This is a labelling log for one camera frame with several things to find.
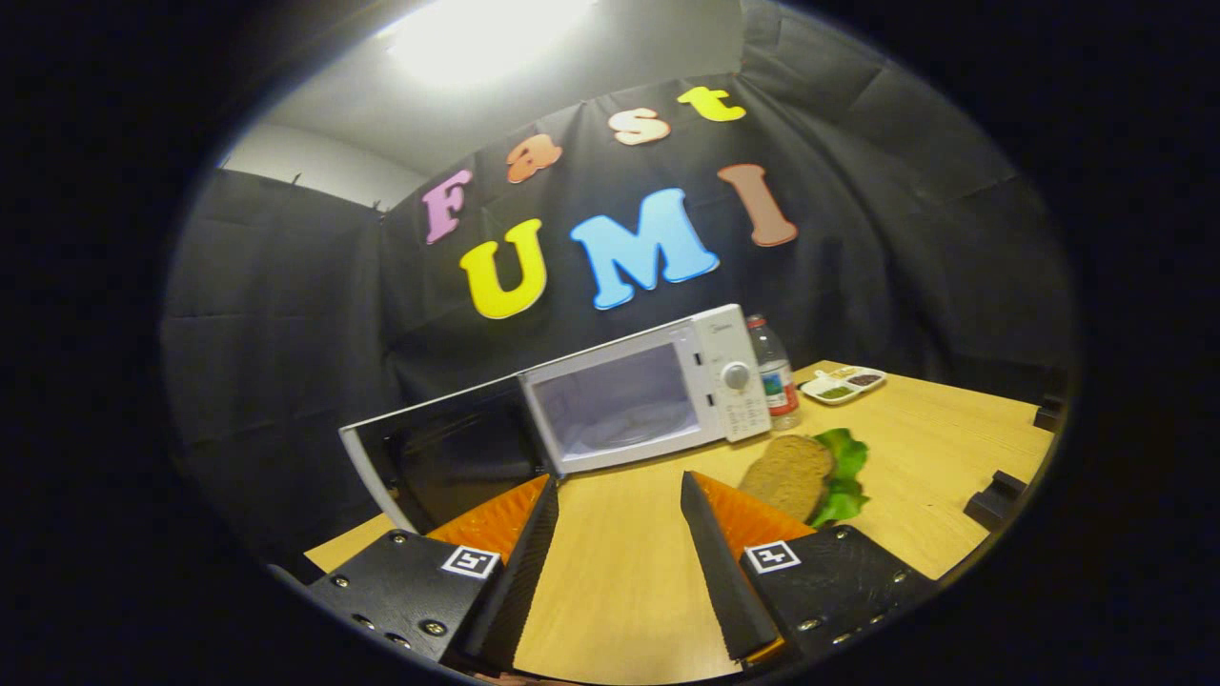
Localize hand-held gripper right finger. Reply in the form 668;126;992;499
680;470;942;668

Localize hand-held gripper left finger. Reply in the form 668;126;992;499
305;474;561;674

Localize brown bread lettuce sandwich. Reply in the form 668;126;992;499
737;428;870;530

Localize white microwave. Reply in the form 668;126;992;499
338;303;773;535

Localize clear plastic bottle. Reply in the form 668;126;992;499
745;314;802;432

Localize white condiment dish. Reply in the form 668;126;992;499
801;365;887;406

